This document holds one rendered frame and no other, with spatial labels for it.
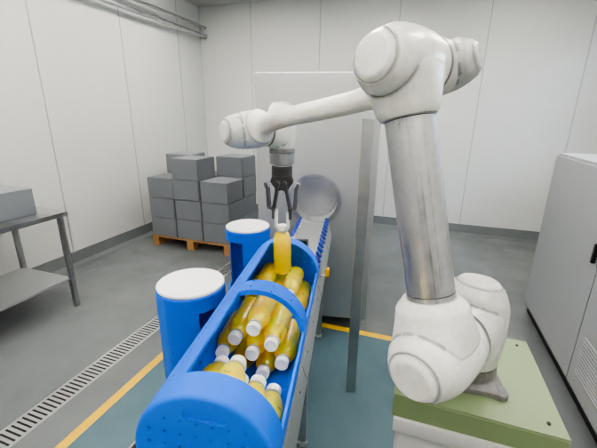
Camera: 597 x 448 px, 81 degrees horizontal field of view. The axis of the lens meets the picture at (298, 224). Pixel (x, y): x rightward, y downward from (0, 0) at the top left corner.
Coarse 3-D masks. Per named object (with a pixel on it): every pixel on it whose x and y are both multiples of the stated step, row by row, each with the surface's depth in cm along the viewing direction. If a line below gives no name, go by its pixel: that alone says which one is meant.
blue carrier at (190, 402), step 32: (256, 256) 131; (256, 288) 101; (224, 320) 114; (192, 352) 77; (192, 384) 65; (224, 384) 66; (288, 384) 95; (160, 416) 65; (192, 416) 64; (224, 416) 63; (256, 416) 63; (288, 416) 76
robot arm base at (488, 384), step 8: (496, 368) 88; (480, 376) 86; (488, 376) 86; (496, 376) 89; (472, 384) 86; (480, 384) 86; (488, 384) 86; (496, 384) 87; (464, 392) 87; (472, 392) 86; (480, 392) 86; (488, 392) 85; (496, 392) 85; (504, 392) 85; (504, 400) 84
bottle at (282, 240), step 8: (280, 232) 131; (288, 232) 133; (280, 240) 131; (288, 240) 132; (280, 248) 131; (288, 248) 132; (280, 256) 132; (288, 256) 133; (280, 264) 133; (288, 264) 134; (280, 272) 134; (288, 272) 135
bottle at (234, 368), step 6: (234, 360) 82; (222, 366) 79; (228, 366) 78; (234, 366) 78; (240, 366) 79; (222, 372) 76; (228, 372) 76; (234, 372) 76; (240, 372) 77; (240, 378) 76
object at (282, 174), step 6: (276, 168) 122; (282, 168) 122; (288, 168) 123; (276, 174) 123; (282, 174) 123; (288, 174) 123; (270, 180) 127; (276, 180) 126; (282, 180) 126; (288, 180) 126; (282, 186) 126; (288, 186) 126
